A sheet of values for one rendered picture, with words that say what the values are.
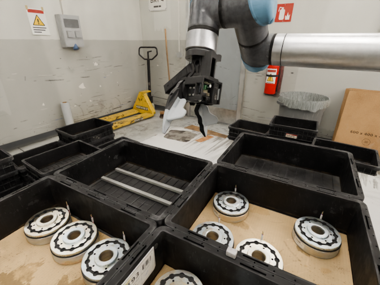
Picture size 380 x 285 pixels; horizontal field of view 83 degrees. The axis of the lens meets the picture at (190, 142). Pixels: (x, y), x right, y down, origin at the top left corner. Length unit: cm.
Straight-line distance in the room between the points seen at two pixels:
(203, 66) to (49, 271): 57
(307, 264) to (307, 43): 50
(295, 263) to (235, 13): 56
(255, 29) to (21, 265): 74
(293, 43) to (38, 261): 77
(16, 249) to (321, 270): 71
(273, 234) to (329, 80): 282
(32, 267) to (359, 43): 84
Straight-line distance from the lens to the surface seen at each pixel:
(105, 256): 58
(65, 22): 371
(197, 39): 54
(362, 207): 67
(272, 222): 68
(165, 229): 49
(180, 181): 79
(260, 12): 53
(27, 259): 68
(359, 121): 319
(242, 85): 352
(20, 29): 362
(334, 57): 59
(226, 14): 54
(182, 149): 130
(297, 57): 60
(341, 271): 64
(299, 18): 335
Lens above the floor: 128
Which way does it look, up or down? 25 degrees down
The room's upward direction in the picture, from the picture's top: straight up
